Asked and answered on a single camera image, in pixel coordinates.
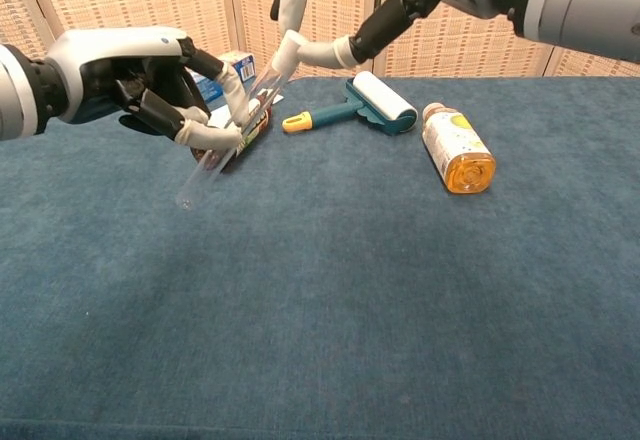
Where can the clear glass test tube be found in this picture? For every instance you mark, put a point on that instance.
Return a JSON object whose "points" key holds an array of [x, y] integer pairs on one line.
{"points": [[200, 180]]}

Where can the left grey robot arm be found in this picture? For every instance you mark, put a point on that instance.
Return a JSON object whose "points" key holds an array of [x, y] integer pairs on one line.
{"points": [[20, 95]]}

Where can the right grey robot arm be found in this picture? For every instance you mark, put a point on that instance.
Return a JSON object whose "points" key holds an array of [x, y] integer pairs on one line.
{"points": [[575, 0]]}

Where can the dark brown sauce bottle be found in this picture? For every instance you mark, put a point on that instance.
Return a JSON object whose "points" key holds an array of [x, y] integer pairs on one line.
{"points": [[257, 127]]}

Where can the blue tablecloth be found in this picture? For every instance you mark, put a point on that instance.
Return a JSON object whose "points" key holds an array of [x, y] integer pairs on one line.
{"points": [[320, 335]]}

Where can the blue cookie box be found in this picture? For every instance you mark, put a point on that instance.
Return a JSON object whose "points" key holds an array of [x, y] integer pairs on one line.
{"points": [[245, 67]]}

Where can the teal lint roller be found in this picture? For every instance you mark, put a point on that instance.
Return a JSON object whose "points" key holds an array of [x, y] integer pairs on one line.
{"points": [[385, 102]]}

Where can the white paper card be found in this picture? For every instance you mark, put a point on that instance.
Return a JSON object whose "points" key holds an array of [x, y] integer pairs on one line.
{"points": [[278, 96]]}

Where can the small white tube cap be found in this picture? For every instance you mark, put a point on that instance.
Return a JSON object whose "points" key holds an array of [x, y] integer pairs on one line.
{"points": [[287, 52]]}

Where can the yellow juice bottle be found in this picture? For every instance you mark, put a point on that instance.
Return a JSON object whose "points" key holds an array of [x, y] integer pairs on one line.
{"points": [[460, 150]]}

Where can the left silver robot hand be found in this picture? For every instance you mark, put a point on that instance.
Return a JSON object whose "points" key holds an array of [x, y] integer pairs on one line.
{"points": [[115, 50]]}

